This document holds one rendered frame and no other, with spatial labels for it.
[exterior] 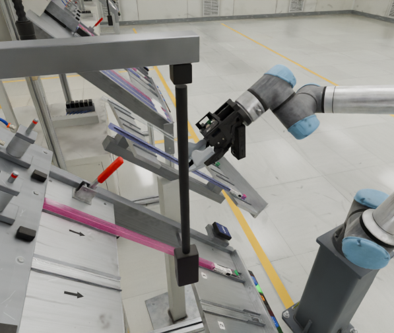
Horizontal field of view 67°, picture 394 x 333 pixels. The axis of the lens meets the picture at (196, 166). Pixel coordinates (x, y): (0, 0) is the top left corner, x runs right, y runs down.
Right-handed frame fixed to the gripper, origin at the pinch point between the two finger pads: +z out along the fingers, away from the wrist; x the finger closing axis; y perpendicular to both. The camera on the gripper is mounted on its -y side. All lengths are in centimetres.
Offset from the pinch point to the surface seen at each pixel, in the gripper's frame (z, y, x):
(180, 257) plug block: 2, 31, 44
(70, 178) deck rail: 15.7, 27.6, 11.8
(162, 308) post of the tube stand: 59, -69, -17
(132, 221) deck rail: 15.7, 11.0, 13.2
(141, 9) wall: -111, -146, -708
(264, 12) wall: -357, -344, -665
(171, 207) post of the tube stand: 14.6, -14.4, -8.1
